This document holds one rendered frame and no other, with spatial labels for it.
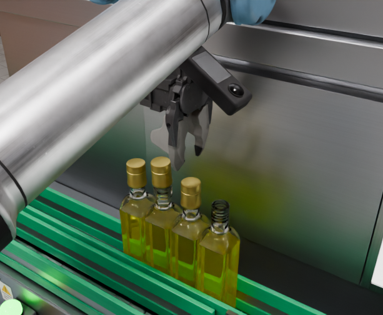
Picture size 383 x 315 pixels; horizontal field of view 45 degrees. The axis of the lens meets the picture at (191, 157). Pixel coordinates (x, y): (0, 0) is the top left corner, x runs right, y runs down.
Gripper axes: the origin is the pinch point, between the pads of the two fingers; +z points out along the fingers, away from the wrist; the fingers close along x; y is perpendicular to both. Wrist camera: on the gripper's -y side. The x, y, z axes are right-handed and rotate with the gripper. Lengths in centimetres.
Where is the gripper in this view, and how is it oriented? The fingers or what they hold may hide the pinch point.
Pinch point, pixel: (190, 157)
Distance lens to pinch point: 73.4
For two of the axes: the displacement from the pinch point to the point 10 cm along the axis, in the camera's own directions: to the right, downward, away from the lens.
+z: 0.0, 8.6, 5.1
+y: -8.1, -2.9, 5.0
